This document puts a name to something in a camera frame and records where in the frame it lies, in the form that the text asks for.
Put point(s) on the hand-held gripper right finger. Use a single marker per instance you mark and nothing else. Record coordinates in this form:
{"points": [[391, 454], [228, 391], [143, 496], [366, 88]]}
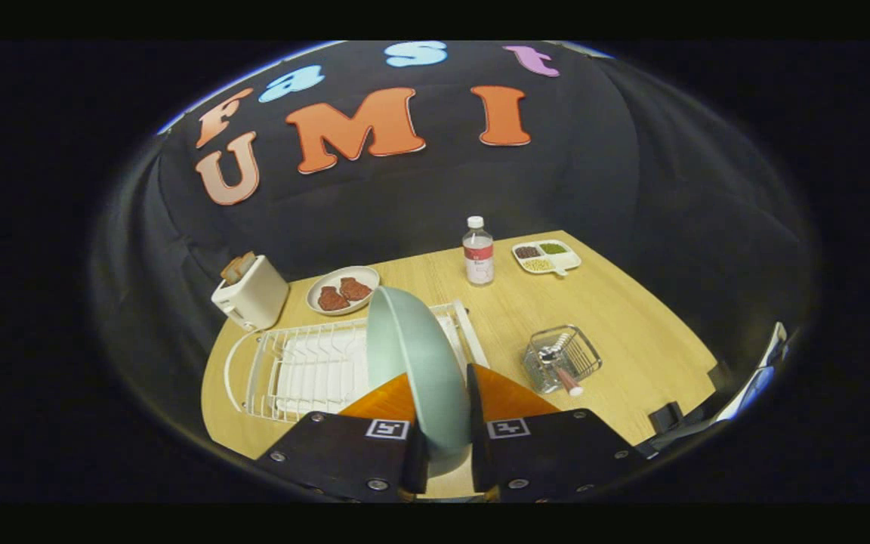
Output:
{"points": [[548, 453]]}

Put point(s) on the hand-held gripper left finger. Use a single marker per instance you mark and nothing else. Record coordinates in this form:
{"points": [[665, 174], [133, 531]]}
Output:
{"points": [[344, 453]]}

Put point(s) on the light green plate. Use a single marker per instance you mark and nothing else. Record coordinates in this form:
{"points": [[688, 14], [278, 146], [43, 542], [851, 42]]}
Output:
{"points": [[420, 363]]}

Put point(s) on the beige plate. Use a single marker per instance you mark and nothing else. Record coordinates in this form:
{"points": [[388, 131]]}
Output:
{"points": [[329, 279]]}

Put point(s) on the black table clamp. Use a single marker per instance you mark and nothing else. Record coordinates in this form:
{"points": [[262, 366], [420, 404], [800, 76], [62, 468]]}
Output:
{"points": [[665, 417]]}

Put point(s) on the brown meat piece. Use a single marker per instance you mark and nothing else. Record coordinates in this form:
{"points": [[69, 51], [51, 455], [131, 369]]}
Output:
{"points": [[355, 288], [333, 299]]}

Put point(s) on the white toaster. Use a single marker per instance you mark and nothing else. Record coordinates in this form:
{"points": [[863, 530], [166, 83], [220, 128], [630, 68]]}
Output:
{"points": [[254, 296]]}

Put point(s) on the white divided tray with beans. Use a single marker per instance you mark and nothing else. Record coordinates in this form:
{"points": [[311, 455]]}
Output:
{"points": [[567, 259]]}

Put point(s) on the clear bottle with red label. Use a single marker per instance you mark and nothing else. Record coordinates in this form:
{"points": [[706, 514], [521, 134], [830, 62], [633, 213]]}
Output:
{"points": [[478, 253]]}

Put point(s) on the toast slices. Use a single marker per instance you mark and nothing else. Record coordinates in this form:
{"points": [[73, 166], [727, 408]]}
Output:
{"points": [[237, 267]]}

